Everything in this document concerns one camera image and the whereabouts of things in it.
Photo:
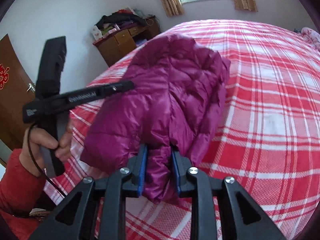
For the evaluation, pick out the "person's left hand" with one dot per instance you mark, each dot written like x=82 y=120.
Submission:
x=31 y=152

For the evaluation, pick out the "red sleeved left forearm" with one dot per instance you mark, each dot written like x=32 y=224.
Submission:
x=15 y=187

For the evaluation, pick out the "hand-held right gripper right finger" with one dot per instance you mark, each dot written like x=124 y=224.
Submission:
x=176 y=172

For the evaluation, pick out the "black clothes pile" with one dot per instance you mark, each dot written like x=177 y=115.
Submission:
x=112 y=18

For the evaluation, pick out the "wooden door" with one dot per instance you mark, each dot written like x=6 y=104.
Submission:
x=15 y=100

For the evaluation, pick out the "red door decoration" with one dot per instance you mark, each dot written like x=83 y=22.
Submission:
x=3 y=76

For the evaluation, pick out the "red plaid bed sheet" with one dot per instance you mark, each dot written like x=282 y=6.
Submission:
x=262 y=130

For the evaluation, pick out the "wooden desk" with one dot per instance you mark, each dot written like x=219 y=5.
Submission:
x=117 y=47

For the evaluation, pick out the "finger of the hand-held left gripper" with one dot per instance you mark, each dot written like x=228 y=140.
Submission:
x=117 y=87

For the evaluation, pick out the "pink floral quilt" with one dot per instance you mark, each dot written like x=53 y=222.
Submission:
x=311 y=36

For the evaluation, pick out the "magenta down jacket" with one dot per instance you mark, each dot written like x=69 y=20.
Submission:
x=175 y=92

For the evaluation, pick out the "red and white bag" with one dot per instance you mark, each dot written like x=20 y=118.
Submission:
x=126 y=11

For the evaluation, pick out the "white box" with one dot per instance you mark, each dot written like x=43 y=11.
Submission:
x=96 y=33

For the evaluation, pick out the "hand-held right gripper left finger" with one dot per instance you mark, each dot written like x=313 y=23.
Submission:
x=141 y=172

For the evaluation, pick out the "purple cloth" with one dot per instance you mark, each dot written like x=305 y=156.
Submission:
x=128 y=24

